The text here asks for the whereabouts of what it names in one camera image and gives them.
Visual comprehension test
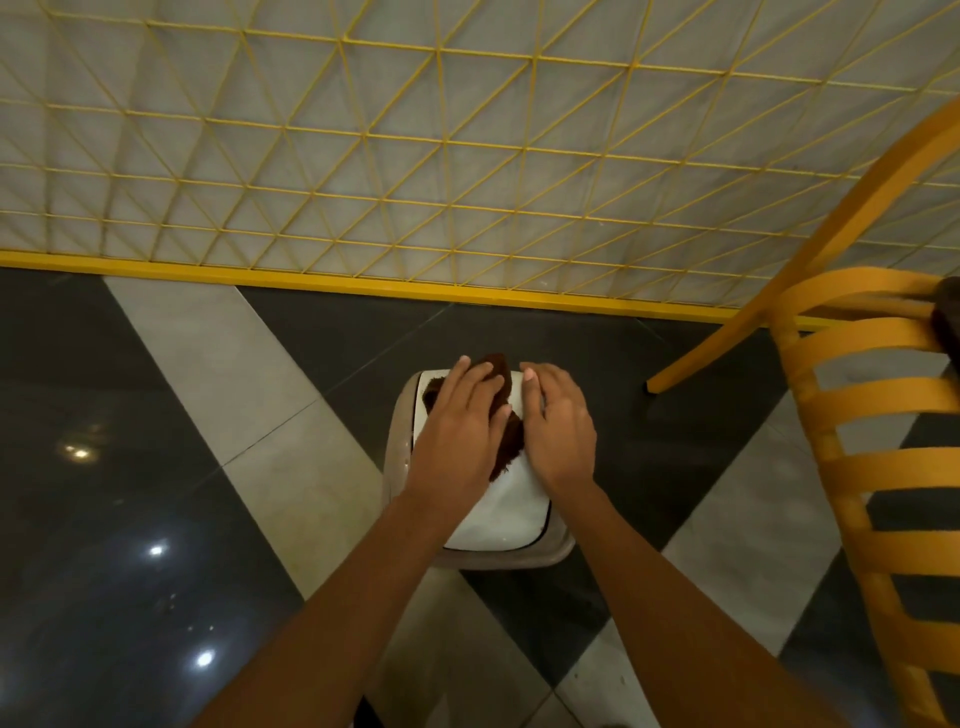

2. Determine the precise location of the person's left hand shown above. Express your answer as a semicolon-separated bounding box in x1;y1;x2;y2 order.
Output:
403;355;515;519

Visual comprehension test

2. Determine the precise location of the person's right hand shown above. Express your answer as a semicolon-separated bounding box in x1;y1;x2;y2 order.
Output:
519;362;600;499

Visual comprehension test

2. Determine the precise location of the dark brown cloth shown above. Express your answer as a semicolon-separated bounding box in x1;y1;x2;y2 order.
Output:
421;352;527;483

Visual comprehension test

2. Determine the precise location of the person's left forearm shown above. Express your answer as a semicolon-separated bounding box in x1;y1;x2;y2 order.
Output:
189;483;460;728

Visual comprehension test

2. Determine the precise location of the person's right forearm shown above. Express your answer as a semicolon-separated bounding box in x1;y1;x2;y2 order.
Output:
551;480;852;728

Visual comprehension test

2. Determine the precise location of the white bin lid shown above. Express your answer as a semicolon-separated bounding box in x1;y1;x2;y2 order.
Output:
411;369;554;554

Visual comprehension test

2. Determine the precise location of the beige trash bin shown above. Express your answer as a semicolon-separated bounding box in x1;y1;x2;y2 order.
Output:
380;369;578;572

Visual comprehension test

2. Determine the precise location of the yellow baseboard strip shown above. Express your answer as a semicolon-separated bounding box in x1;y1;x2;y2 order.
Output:
0;249;845;333

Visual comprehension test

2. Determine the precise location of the yellow slatted chair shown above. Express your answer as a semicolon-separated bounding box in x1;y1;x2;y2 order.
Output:
645;97;960;728

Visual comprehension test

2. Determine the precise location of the yellow wire lattice panel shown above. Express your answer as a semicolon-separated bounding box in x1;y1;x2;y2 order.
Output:
0;0;960;310

